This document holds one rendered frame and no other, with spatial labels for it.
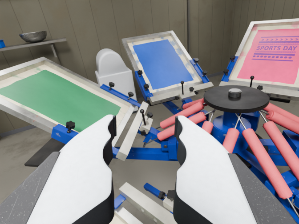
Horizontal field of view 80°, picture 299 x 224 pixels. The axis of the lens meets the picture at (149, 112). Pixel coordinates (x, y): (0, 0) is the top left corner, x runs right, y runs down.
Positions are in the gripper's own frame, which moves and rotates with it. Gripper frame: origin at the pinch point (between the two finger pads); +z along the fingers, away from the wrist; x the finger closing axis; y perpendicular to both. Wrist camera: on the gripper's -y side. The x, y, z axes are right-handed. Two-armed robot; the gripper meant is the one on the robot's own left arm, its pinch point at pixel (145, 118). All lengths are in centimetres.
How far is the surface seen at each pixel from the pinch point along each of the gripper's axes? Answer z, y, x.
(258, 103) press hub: 64, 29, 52
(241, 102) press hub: 66, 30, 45
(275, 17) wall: 405, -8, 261
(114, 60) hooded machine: 309, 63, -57
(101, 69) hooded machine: 300, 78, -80
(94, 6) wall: 370, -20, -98
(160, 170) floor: 154, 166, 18
